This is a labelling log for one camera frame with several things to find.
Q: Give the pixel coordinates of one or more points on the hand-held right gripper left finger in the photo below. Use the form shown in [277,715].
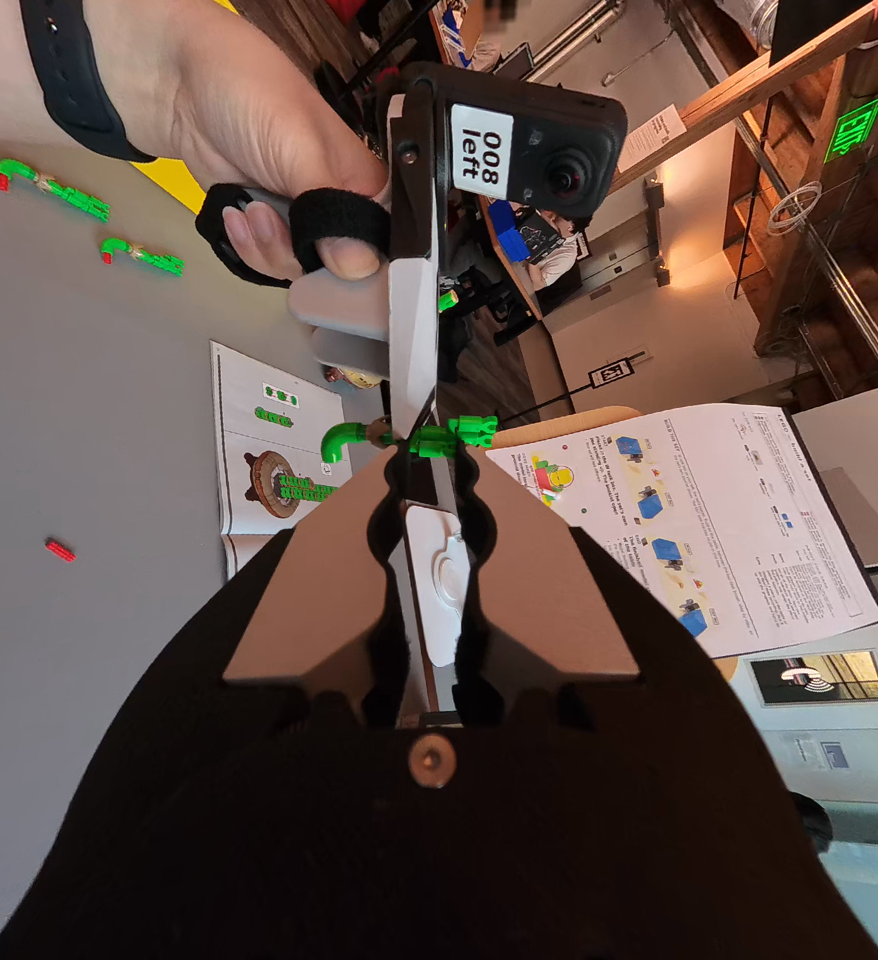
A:
[319,592]

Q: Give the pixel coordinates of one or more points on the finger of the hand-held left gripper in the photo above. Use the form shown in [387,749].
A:
[413,337]

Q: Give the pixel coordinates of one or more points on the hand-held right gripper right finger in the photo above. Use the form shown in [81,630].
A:
[551,600]

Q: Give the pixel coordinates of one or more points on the green lego bamboo stalk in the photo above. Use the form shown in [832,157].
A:
[64,191]
[150,259]
[439,442]

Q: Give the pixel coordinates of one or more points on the red lego piece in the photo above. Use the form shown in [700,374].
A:
[60,550]

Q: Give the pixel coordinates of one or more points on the lego instruction booklet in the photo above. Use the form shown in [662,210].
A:
[274,420]

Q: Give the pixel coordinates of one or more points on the person's left hand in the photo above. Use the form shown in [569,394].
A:
[244,112]

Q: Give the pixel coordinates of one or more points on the white plastic tray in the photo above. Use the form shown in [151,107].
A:
[435,585]

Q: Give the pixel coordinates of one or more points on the instruction sheet on board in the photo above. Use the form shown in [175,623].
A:
[709,517]

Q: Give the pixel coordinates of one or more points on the small marker sign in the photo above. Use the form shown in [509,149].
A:
[610,373]

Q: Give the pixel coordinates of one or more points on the yellow plastic bin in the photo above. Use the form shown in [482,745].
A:
[173,184]

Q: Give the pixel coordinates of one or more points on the green exit sign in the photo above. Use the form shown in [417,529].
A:
[853,129]

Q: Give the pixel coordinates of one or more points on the black watch band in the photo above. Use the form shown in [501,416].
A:
[79,82]

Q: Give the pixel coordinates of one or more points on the framed wall picture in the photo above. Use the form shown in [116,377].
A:
[818,677]

